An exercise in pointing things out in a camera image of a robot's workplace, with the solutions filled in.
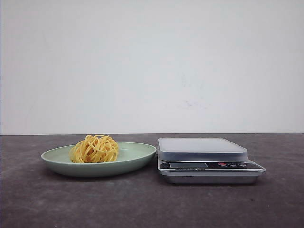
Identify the yellow vermicelli noodle bundle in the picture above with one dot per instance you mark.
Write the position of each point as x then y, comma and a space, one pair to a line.
95, 149

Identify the light green round plate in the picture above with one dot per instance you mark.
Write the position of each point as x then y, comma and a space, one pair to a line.
132, 156

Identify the silver digital kitchen scale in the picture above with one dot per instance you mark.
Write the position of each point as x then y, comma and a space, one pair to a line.
205, 161

